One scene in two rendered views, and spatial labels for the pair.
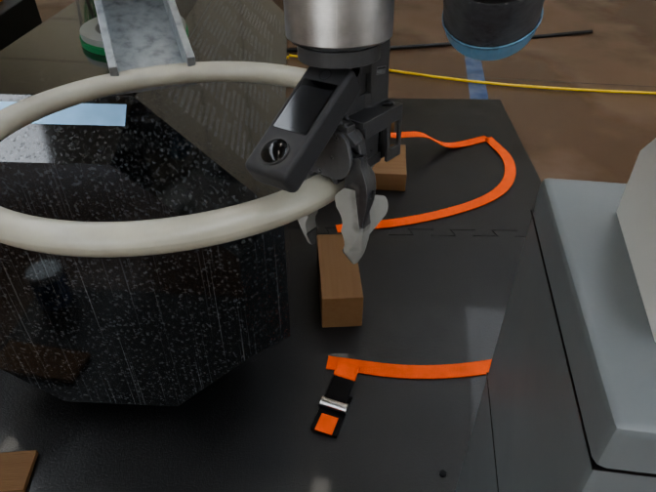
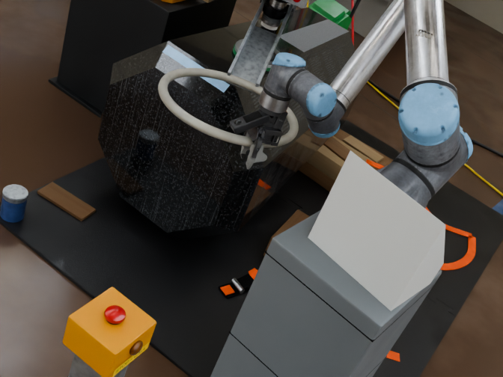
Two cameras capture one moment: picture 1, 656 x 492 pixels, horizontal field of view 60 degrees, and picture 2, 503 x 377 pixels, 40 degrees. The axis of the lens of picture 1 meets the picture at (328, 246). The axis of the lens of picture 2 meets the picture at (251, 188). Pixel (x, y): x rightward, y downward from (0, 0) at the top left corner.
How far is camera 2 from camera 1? 164 cm
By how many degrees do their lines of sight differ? 16
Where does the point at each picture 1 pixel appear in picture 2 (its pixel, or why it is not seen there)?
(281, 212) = (233, 138)
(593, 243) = not seen: hidden behind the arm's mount
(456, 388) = not seen: hidden behind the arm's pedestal
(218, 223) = (215, 131)
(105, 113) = (220, 84)
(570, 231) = not seen: hidden behind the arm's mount
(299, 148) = (242, 124)
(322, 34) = (263, 102)
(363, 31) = (272, 108)
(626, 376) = (289, 235)
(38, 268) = (155, 127)
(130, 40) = (245, 63)
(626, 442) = (273, 244)
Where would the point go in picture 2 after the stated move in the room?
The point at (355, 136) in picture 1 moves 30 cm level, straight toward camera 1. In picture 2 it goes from (261, 131) to (200, 162)
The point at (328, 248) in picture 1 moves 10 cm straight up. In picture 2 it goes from (297, 218) to (305, 203)
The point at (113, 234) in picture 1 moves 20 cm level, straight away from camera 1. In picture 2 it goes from (191, 119) to (203, 90)
